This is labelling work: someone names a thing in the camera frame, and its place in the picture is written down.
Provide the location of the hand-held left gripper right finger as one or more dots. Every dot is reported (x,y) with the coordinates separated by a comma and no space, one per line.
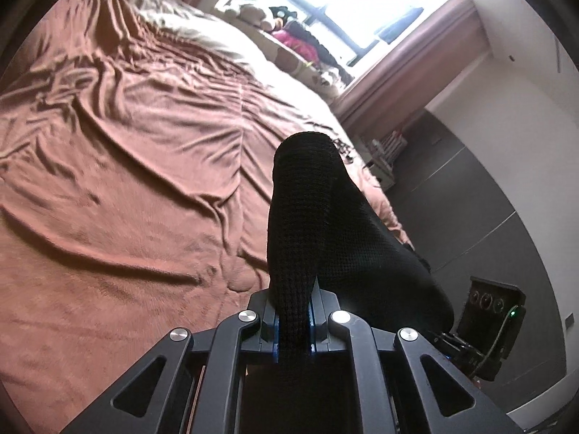
(323,325)

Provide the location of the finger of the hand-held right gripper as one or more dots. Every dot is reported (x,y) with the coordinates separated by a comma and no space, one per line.
(452,344)

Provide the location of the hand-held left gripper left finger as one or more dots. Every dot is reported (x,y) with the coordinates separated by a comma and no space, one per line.
(267,325)

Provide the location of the black pants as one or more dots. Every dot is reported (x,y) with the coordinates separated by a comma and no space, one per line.
(307,217)

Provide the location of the white nightstand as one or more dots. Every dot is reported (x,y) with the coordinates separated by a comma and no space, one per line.
(384,167)

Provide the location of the books on nightstand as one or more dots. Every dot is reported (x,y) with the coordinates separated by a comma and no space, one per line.
(393,141)

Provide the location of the patterned window seat cushion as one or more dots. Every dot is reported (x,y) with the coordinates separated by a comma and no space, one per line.
(294,65)

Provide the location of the pink plush toy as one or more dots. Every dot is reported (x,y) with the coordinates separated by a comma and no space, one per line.
(294,41)

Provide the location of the beige blanket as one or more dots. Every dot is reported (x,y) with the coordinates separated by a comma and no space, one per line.
(226,40)

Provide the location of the black cat plush toy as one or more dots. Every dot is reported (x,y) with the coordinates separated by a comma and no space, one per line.
(280,14)

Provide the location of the brown and white plush toy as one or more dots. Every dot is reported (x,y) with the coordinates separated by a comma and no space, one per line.
(249,13)

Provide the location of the window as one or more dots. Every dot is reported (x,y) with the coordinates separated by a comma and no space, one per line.
(362,4)

